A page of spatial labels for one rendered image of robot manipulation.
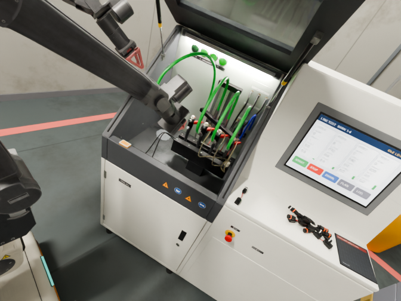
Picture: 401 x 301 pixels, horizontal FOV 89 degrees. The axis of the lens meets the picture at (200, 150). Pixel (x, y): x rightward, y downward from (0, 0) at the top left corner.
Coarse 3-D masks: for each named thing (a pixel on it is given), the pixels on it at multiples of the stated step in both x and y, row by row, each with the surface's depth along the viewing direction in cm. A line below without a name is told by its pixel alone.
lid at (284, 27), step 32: (192, 0) 89; (224, 0) 78; (256, 0) 69; (288, 0) 62; (320, 0) 56; (352, 0) 49; (224, 32) 99; (256, 32) 88; (288, 32) 77; (320, 32) 65; (288, 64) 98
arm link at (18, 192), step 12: (0, 144) 34; (0, 156) 35; (12, 156) 40; (0, 168) 36; (12, 168) 38; (0, 180) 37; (12, 180) 38; (24, 180) 41; (0, 192) 37; (12, 192) 39; (24, 192) 41; (36, 192) 43; (0, 204) 39; (12, 204) 41; (24, 204) 43
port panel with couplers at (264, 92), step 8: (256, 88) 114; (264, 88) 113; (256, 96) 117; (264, 96) 115; (248, 104) 120; (256, 104) 119; (264, 104) 117; (256, 112) 121; (248, 120) 125; (256, 120) 123
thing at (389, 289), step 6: (384, 288) 172; (390, 288) 167; (396, 288) 163; (372, 294) 178; (378, 294) 172; (384, 294) 167; (390, 294) 162; (396, 294) 158; (360, 300) 184; (366, 300) 179; (372, 300) 173; (378, 300) 168; (384, 300) 163; (390, 300) 158; (396, 300) 153
